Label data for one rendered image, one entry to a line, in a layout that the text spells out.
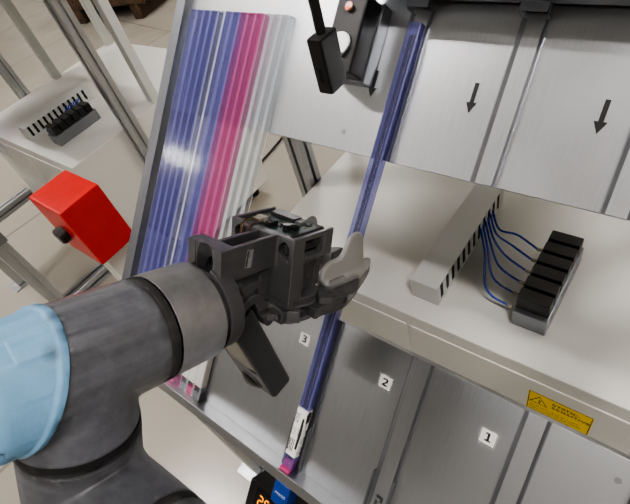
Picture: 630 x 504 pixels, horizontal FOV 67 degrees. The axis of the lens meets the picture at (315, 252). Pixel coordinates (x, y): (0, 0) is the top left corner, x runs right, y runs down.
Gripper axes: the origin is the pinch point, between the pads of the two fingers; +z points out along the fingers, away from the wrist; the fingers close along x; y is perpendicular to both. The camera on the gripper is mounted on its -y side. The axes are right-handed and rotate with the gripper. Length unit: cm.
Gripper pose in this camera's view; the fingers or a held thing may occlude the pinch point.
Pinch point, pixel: (346, 264)
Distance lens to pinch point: 51.8
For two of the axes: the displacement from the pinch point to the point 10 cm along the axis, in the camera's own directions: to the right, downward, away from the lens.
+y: 1.1, -9.2, -3.8
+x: -7.8, -3.1, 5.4
